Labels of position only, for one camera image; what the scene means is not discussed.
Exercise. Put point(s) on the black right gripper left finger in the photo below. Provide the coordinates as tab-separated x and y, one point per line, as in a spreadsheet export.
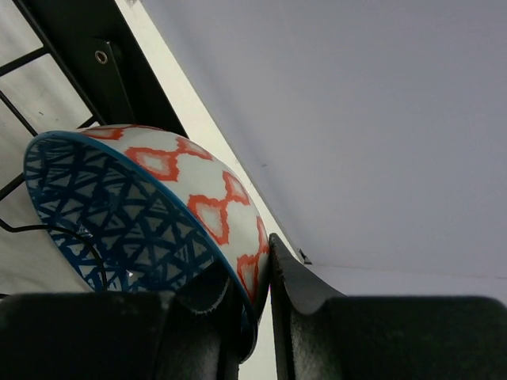
192	333

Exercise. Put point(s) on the blue patterned bowl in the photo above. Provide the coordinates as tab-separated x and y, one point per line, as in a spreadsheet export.
135	208

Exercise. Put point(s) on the black wire dish rack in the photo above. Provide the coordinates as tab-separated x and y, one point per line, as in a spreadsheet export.
91	45

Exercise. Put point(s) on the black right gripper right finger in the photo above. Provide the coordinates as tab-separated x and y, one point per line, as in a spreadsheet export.
320	333

